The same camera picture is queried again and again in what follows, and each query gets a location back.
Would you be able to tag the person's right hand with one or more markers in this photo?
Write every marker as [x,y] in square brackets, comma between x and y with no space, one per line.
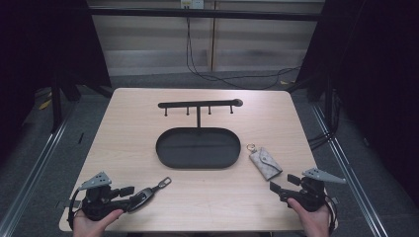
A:
[314,223]

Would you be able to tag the black curtain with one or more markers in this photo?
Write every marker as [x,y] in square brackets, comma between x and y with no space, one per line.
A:
[39,49]
[378,82]

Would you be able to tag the black key rack with tray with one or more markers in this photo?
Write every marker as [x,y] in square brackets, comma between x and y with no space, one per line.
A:
[197,148]

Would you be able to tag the black car key with clip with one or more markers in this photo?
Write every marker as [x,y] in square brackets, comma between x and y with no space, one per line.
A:
[146,194]

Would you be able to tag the yellow floor tape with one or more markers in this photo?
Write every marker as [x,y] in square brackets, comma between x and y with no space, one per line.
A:
[45,104]

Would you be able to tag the black stand leg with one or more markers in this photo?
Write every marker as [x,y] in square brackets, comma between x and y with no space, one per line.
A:
[56,105]

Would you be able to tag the grey tape strip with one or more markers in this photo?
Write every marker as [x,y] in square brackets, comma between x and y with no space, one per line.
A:
[64,204]
[334,199]

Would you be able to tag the white wall socket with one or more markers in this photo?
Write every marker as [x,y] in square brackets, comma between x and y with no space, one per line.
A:
[192,4]

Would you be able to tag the metal floor rail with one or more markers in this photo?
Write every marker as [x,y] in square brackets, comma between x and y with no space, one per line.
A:
[349,177]
[33,177]

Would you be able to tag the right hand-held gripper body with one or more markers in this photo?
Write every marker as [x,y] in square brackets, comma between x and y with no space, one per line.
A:
[309,196]

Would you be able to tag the person's left hand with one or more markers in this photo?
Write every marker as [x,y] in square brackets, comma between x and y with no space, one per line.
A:
[89,227]

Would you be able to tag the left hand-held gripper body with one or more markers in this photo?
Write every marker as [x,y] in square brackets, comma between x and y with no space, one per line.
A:
[99,200]

